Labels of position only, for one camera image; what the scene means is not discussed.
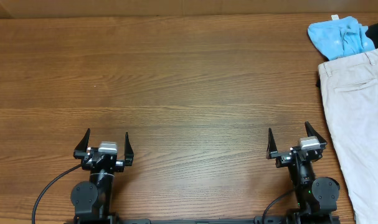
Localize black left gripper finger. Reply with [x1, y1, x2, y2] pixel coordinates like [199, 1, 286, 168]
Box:
[124, 133, 134, 166]
[73, 128, 90, 159]

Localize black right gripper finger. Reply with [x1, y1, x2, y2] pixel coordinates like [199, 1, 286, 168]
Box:
[305, 121, 327, 146]
[266, 128, 278, 159]

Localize beige khaki shorts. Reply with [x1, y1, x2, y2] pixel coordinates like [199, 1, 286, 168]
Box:
[318, 49, 378, 223]

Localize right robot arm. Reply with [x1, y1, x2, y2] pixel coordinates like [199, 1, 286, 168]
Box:
[261, 122, 341, 224]

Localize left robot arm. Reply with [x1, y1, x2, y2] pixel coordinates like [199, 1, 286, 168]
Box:
[70, 129, 134, 223]

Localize light blue t-shirt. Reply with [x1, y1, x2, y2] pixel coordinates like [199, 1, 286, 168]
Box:
[307, 16, 375, 60]

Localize black garment with white text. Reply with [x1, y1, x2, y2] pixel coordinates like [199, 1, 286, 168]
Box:
[318, 23, 378, 80]

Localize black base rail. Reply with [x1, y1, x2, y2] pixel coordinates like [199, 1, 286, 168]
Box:
[64, 215, 341, 224]

